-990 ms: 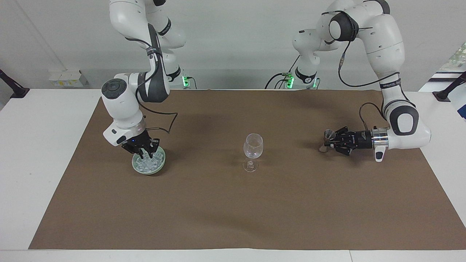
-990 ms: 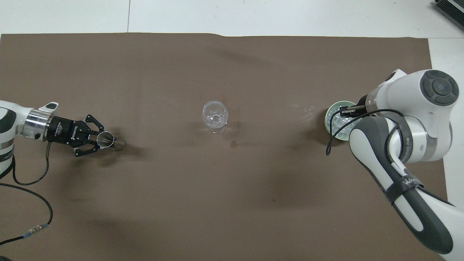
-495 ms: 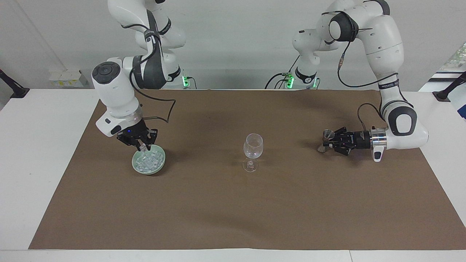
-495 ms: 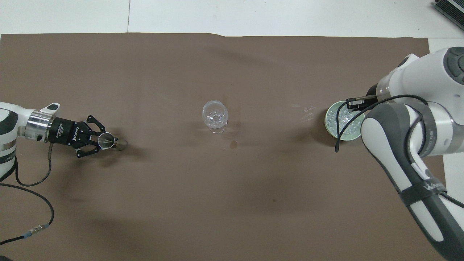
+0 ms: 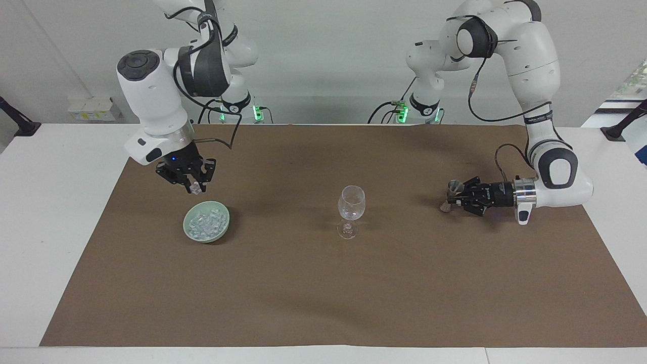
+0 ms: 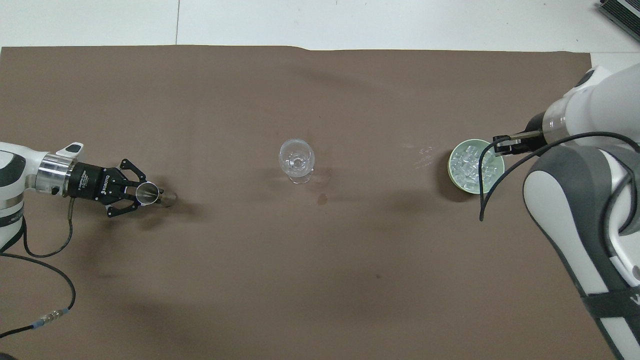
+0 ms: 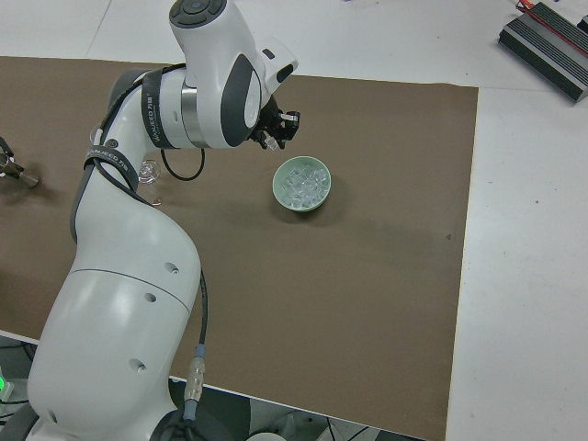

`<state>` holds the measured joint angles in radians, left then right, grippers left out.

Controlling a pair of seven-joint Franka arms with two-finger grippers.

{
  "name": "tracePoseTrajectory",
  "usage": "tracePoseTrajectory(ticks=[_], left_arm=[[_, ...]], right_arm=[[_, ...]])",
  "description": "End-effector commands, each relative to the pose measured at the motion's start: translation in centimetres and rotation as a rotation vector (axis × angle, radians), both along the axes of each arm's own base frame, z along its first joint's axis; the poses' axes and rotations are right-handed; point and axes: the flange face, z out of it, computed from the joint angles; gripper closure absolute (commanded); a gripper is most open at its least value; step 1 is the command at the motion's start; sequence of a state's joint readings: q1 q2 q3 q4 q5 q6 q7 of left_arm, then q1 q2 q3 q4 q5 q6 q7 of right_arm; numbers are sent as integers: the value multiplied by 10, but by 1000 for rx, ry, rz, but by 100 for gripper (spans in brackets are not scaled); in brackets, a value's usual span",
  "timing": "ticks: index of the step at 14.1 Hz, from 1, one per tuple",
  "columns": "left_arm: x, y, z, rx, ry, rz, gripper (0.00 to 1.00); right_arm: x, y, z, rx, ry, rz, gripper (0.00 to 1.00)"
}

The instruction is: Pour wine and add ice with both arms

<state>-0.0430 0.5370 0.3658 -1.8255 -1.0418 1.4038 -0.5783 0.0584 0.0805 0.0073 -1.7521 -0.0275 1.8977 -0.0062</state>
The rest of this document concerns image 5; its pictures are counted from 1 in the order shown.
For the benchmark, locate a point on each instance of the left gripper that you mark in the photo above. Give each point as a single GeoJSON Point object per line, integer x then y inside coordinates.
{"type": "Point", "coordinates": [498, 194]}

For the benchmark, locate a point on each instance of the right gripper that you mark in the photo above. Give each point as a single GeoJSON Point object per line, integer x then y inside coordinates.
{"type": "Point", "coordinates": [181, 157]}

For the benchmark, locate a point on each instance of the clear ice cube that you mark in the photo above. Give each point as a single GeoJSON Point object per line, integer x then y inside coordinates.
{"type": "Point", "coordinates": [199, 232]}
{"type": "Point", "coordinates": [214, 228]}
{"type": "Point", "coordinates": [194, 188]}
{"type": "Point", "coordinates": [216, 216]}
{"type": "Point", "coordinates": [196, 221]}

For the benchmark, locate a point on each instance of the silver metal jigger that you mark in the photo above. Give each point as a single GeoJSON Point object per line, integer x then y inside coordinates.
{"type": "Point", "coordinates": [451, 196]}

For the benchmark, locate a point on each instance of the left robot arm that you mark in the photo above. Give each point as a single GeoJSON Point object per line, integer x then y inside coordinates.
{"type": "Point", "coordinates": [536, 60]}

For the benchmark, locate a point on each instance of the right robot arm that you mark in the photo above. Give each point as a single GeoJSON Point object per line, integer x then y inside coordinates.
{"type": "Point", "coordinates": [151, 101]}

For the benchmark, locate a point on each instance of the clear wine glass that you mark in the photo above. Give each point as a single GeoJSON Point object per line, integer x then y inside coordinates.
{"type": "Point", "coordinates": [351, 207]}

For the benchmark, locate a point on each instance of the pale green bowl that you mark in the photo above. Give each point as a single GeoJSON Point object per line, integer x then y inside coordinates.
{"type": "Point", "coordinates": [206, 222]}

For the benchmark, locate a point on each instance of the white box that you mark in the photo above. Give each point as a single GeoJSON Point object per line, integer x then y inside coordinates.
{"type": "Point", "coordinates": [93, 108]}

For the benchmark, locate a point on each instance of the black stand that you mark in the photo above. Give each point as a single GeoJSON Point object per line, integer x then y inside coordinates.
{"type": "Point", "coordinates": [17, 121]}
{"type": "Point", "coordinates": [621, 126]}

